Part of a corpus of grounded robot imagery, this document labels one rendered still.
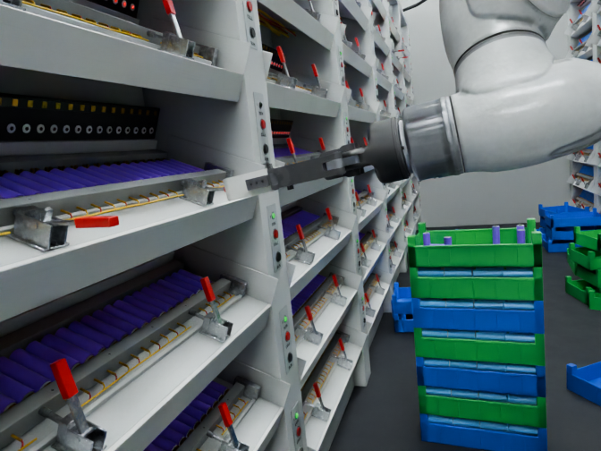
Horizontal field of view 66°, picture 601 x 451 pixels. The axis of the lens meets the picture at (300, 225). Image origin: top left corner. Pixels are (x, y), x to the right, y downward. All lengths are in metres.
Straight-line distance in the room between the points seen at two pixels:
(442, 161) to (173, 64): 0.35
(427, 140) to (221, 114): 0.41
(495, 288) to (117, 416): 0.90
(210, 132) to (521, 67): 0.50
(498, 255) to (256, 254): 0.61
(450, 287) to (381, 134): 0.72
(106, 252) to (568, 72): 0.49
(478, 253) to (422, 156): 0.68
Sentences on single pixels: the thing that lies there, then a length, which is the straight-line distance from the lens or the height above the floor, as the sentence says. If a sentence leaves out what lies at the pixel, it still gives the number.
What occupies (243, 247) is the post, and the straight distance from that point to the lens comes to 0.83.
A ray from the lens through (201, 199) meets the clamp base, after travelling 0.66.
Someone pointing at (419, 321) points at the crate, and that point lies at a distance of 1.26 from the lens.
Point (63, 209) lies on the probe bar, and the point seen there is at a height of 0.76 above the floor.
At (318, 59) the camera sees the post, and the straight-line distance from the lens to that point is 1.51.
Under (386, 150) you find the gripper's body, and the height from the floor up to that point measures 0.79.
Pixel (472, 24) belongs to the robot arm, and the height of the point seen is 0.91.
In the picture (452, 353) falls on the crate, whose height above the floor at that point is 0.26.
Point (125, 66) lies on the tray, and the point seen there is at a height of 0.90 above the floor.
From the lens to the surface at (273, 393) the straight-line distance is 0.91.
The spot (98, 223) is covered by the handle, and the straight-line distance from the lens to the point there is 0.41.
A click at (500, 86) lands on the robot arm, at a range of 0.54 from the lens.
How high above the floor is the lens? 0.79
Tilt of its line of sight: 9 degrees down
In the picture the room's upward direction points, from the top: 6 degrees counter-clockwise
